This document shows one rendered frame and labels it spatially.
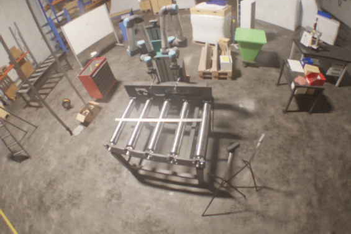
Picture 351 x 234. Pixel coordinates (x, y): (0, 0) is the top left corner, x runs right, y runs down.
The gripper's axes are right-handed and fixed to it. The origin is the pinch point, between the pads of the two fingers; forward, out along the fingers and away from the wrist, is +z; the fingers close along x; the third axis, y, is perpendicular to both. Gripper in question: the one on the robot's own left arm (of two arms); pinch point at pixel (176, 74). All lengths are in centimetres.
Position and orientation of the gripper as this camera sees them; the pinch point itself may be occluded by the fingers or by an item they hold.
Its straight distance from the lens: 226.0
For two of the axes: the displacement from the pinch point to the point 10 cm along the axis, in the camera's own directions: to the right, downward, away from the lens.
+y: -2.2, 7.3, -6.5
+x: 9.6, 0.5, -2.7
